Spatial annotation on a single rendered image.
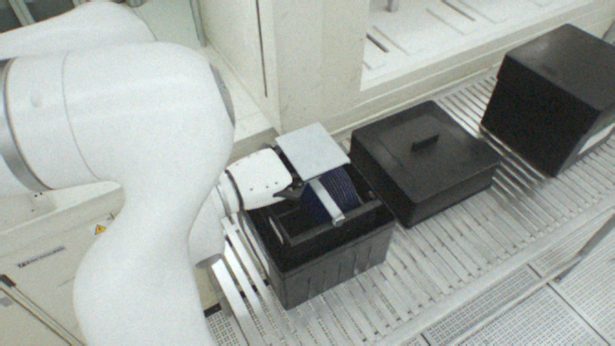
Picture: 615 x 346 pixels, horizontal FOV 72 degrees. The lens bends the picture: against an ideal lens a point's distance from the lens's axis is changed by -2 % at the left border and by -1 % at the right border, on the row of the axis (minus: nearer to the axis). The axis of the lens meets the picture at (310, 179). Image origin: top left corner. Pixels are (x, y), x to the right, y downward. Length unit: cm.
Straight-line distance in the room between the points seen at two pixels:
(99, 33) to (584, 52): 123
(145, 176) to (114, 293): 9
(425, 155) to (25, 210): 96
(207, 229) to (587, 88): 98
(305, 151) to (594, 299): 162
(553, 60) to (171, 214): 115
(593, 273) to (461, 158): 120
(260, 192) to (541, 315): 150
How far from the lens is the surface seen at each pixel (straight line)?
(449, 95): 153
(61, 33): 43
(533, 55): 133
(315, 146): 83
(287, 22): 97
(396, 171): 110
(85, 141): 32
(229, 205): 77
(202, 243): 68
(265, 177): 78
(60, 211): 116
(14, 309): 142
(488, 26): 171
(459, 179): 112
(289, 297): 94
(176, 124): 31
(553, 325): 204
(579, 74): 132
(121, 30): 45
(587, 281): 221
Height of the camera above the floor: 168
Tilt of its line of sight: 50 degrees down
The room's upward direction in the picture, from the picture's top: straight up
